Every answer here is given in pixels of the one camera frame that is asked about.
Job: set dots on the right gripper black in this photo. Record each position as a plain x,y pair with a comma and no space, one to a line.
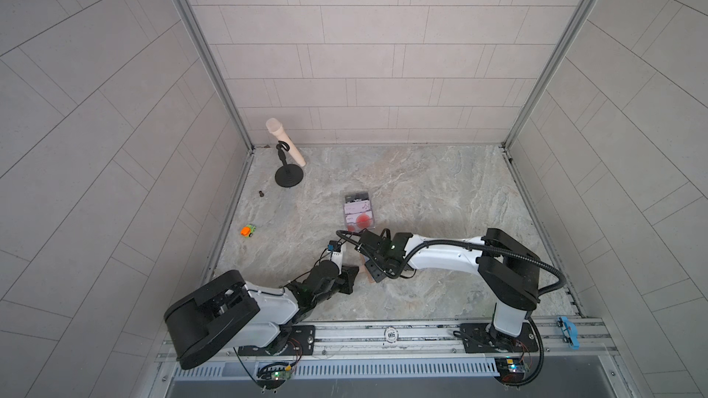
374,274

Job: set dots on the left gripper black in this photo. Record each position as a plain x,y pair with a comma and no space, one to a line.
346,278

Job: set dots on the clear acrylic card holder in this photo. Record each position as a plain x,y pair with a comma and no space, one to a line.
359,195

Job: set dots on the pink leather card wallet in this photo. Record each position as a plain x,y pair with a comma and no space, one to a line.
365,270

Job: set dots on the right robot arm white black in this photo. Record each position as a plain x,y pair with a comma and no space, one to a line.
517,277

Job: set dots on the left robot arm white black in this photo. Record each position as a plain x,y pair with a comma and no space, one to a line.
229,311

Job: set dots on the white card red circle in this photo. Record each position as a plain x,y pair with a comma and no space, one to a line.
358,222

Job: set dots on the pink floral VIP card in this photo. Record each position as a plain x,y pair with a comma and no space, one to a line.
358,207

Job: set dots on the orange green toy car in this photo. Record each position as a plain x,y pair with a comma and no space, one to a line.
248,230

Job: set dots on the black microphone stand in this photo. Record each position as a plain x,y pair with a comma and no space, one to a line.
288,174

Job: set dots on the left circuit board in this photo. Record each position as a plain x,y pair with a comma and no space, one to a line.
277,371

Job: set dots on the circuit board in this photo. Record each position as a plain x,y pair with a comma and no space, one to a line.
510,369
277,371

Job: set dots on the white ventilation grille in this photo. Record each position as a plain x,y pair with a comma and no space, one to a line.
328,369

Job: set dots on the beige microphone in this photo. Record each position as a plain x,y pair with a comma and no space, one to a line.
276,128

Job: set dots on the right circuit board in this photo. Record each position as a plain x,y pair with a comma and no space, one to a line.
510,369

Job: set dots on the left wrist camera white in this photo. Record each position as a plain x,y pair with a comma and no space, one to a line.
335,252

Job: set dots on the blue clip on rail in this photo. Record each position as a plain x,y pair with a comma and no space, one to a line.
569,333

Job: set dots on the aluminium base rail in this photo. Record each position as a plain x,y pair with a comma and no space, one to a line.
419,340

